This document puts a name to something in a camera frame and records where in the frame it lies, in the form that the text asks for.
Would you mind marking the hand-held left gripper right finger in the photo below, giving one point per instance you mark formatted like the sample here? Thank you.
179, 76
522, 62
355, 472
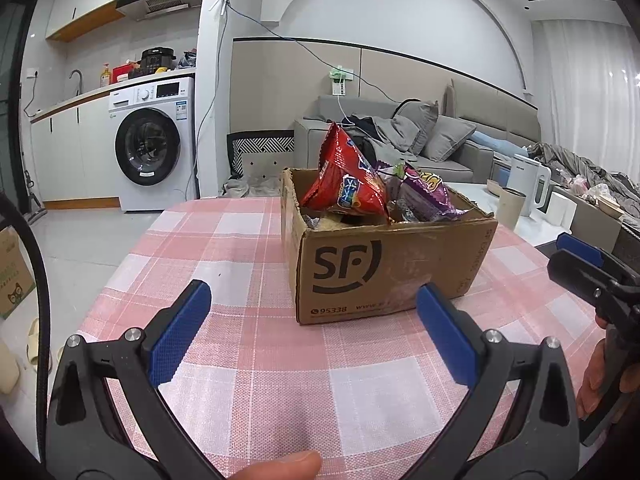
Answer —
447, 340

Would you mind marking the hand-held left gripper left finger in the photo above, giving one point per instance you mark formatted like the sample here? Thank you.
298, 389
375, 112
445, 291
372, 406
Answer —
180, 330

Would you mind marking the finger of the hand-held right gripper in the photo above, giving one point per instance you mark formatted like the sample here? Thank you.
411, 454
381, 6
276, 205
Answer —
580, 272
582, 250

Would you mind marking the brown cardboard box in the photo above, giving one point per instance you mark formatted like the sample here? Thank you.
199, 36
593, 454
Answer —
400, 260

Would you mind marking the purple candy bag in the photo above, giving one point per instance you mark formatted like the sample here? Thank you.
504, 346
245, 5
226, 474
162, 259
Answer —
425, 190

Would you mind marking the red chip bag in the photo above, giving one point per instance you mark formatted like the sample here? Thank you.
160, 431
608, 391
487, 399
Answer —
345, 170

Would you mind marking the person's right hand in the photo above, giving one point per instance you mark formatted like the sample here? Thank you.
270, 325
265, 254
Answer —
592, 380

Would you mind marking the person's left hand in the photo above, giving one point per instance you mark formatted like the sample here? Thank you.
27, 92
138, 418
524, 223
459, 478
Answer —
280, 466

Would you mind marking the grey clothes heap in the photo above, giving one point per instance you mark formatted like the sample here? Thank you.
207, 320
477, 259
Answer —
585, 170

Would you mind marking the beige cup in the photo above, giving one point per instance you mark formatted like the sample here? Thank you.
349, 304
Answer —
509, 210

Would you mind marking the white electric kettle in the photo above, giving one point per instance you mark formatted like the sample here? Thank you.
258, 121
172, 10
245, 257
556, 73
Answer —
527, 185

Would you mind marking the pink plaid tablecloth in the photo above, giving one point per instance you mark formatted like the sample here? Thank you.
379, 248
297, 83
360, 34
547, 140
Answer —
240, 240

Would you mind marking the white marble side table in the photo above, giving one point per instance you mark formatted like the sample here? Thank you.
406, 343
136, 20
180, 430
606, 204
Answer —
475, 195

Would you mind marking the light blue blanket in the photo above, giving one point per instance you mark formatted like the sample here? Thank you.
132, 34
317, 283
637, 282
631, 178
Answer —
495, 142

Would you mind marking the beige slipper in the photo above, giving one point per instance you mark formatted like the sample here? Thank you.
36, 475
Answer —
36, 342
7, 370

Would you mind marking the grey floor cloth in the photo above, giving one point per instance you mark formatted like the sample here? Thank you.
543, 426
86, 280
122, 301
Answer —
250, 186

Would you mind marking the white curtain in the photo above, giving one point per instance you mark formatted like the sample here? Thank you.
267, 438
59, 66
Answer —
585, 85

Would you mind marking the light grey pillow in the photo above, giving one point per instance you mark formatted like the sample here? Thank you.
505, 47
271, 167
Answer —
450, 140

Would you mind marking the cardboard box on floor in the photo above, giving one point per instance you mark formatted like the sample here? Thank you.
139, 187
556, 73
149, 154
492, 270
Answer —
15, 275

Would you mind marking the white washing machine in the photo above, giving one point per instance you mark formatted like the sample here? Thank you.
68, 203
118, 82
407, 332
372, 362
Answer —
150, 150

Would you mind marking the black white patterned bin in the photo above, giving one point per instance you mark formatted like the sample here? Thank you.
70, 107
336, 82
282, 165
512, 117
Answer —
260, 147

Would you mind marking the white kitchen counter cabinet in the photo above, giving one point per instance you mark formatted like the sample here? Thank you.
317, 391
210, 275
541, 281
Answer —
70, 155

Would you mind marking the dark grey pillow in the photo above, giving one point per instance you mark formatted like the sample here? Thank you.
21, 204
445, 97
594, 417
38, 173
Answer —
417, 125

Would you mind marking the grey coat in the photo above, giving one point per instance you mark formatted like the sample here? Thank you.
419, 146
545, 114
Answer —
387, 132

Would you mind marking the grey sofa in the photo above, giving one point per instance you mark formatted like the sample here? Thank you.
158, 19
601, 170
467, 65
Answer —
310, 145

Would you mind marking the black clothing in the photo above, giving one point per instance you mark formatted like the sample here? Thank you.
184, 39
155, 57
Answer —
362, 125

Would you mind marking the red box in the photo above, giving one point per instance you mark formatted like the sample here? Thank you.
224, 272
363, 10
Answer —
125, 72

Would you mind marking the yellow bottle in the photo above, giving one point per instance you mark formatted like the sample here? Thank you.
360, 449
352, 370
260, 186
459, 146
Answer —
105, 76

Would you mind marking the black rice cooker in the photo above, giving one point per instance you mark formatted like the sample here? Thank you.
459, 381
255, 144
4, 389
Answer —
159, 61

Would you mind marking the kitchen faucet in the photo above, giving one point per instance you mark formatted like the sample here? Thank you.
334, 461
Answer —
77, 80

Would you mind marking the dark glass door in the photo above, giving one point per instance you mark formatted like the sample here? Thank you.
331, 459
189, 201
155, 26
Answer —
12, 110

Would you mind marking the white upper cabinet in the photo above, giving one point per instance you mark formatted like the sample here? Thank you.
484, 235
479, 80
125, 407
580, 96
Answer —
85, 15

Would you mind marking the white wall socket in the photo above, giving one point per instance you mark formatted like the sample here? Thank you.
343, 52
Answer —
340, 80

